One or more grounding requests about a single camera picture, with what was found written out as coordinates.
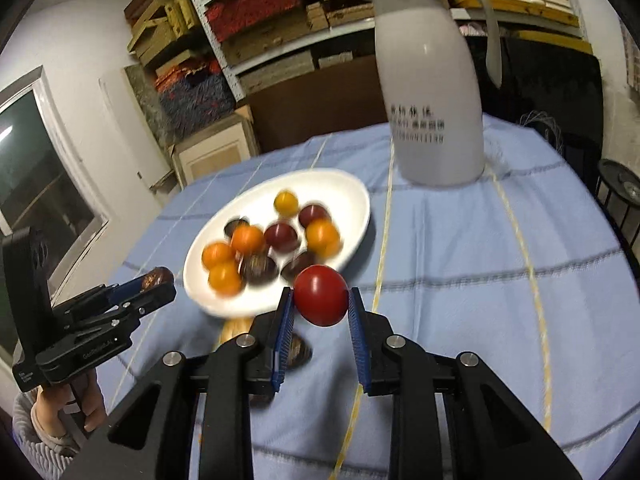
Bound cardboard box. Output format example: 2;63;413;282
150;105;261;193

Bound bright red tomato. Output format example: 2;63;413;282
293;265;349;327

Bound grey marble slab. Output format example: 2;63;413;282
124;62;168;148

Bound window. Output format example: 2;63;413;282
0;67;111;281

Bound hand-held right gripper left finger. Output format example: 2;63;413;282
60;287;296;480

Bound yellow tomato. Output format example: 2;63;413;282
273;191;299;217

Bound red patterned box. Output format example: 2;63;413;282
204;0;306;43

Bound orange tomato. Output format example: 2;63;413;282
304;220;343;260

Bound white thermos jug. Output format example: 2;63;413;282
362;0;503;187

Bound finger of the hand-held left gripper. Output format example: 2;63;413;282
106;286;177;329
60;274;152;322

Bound person's left forearm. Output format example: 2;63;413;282
11;390;81;476

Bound white round plate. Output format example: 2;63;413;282
183;169;371;318

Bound blue and red patterned boxes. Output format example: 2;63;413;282
152;55;238;141

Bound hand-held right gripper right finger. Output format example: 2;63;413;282
348;287;583;480

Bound black chair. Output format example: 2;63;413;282
480;35;606;181

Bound white metal shelf rack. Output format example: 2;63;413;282
175;0;596;101

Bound person's left hand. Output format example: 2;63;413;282
30;371;108;441

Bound pale tan round fruit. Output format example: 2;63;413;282
215;316;256;348

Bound black round stool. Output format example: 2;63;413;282
595;157;640;241

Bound pile of tan cardboard boxes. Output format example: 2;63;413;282
125;0;201;68

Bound stack of woven storage boxes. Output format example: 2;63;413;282
185;0;596;91

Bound orange mandarin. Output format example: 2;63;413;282
230;225;266;257
207;262;245;297
201;241;237;269

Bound blue checked tablecloth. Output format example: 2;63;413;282
97;112;640;480

